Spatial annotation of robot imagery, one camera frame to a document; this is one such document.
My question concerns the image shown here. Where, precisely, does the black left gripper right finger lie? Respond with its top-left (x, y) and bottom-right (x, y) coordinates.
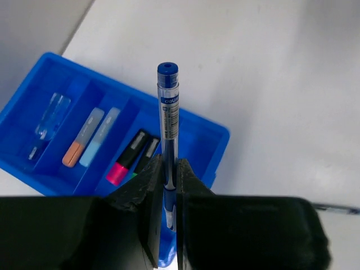
top-left (177, 159), bottom-right (331, 269)

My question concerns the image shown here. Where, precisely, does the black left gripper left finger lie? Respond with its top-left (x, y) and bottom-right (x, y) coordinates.
top-left (1, 155), bottom-right (163, 269)

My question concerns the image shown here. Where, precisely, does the pink cap black highlighter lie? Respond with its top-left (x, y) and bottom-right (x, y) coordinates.
top-left (106, 129), bottom-right (150, 186)

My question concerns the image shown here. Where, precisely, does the green cap black highlighter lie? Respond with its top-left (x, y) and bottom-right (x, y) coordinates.
top-left (132, 136), bottom-right (160, 178)

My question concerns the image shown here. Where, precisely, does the light blue highlighter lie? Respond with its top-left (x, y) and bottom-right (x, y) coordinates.
top-left (79, 107), bottom-right (120, 168)

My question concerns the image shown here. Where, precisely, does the orange cap highlighter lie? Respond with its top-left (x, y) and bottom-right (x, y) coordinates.
top-left (62, 107), bottom-right (104, 168)

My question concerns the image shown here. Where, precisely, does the blue ink pen refill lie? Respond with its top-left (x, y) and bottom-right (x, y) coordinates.
top-left (312, 203), bottom-right (359, 215)

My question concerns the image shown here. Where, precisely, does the clear glue bottle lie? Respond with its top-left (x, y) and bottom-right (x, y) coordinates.
top-left (28, 93), bottom-right (71, 161)

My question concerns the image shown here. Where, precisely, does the blue compartment tray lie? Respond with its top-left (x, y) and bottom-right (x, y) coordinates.
top-left (0, 51), bottom-right (231, 268)

